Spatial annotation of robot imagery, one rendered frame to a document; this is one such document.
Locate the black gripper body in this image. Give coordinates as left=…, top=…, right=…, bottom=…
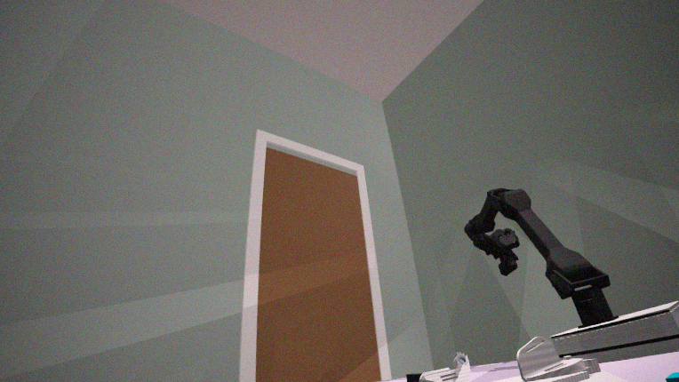
left=485, top=229, right=518, bottom=276

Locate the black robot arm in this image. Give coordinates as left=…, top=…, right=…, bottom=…
left=464, top=188, right=619, bottom=329

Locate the dark grey flat bar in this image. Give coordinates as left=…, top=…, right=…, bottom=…
left=406, top=373, right=422, bottom=382

